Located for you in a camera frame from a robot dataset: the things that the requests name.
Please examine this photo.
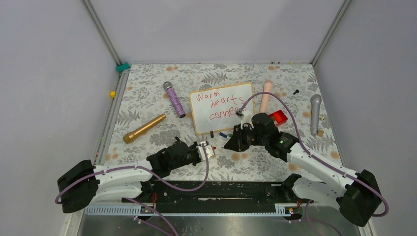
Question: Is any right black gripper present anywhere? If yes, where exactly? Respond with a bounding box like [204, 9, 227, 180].
[224, 123, 268, 152]

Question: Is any yellow framed whiteboard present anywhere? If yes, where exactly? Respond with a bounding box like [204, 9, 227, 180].
[189, 83, 253, 135]

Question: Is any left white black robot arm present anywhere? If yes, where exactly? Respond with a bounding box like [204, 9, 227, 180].
[55, 139, 214, 213]

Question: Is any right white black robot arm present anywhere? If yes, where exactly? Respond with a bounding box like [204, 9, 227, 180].
[224, 110, 382, 227]

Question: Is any blue whiteboard marker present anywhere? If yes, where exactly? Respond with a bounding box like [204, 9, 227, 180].
[219, 132, 229, 138]

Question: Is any red small box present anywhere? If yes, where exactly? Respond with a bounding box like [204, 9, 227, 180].
[269, 110, 288, 126]

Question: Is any floral table mat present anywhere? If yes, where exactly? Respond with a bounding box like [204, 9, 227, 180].
[96, 64, 342, 181]

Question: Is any gold microphone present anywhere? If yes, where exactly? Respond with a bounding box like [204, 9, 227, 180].
[122, 114, 166, 144]

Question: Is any pink cylinder microphone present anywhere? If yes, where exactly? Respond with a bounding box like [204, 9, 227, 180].
[259, 80, 273, 113]

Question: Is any purple glitter microphone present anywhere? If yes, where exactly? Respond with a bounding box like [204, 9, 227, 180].
[163, 81, 186, 118]

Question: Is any silver microphone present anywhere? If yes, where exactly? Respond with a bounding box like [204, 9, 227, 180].
[310, 94, 322, 136]

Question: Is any teal corner clamp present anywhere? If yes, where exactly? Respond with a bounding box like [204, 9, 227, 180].
[116, 62, 130, 72]

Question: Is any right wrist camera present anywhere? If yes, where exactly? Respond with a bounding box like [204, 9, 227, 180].
[236, 108, 253, 129]

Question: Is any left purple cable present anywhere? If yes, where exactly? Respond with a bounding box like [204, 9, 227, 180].
[55, 143, 211, 236]

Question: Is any purple cable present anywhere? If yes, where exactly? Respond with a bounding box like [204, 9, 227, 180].
[237, 92, 390, 236]
[55, 143, 211, 236]

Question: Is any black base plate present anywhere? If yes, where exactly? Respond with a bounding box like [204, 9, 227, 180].
[134, 180, 308, 212]

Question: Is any white slotted cable duct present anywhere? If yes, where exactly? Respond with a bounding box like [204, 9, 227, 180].
[84, 204, 292, 217]

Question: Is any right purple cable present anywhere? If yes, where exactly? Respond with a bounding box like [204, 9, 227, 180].
[237, 92, 390, 236]

